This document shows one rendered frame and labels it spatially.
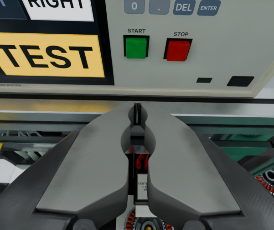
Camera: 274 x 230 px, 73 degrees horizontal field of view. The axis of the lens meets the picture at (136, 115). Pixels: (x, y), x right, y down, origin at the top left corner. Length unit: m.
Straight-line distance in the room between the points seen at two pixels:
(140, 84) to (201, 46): 0.07
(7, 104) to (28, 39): 0.09
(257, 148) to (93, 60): 0.26
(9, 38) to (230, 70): 0.21
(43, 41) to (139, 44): 0.09
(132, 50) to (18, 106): 0.15
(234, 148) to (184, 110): 0.12
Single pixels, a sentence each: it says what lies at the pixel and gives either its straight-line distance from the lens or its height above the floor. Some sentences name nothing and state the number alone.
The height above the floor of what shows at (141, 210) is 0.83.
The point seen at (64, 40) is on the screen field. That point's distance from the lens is 0.19.
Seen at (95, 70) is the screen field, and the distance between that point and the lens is 0.20.
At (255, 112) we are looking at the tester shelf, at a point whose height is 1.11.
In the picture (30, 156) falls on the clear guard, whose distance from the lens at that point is 0.27.
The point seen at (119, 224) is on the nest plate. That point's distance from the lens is 0.51.
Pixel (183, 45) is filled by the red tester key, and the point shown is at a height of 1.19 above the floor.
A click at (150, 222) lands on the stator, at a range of 0.48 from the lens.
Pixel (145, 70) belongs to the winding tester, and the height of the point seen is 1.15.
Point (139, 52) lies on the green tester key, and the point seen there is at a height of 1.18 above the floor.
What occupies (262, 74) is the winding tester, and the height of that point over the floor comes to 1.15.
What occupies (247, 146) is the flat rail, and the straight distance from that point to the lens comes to 0.32.
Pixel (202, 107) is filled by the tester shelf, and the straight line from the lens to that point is 0.23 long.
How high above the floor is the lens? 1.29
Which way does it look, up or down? 56 degrees down
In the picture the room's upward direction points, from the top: 2 degrees clockwise
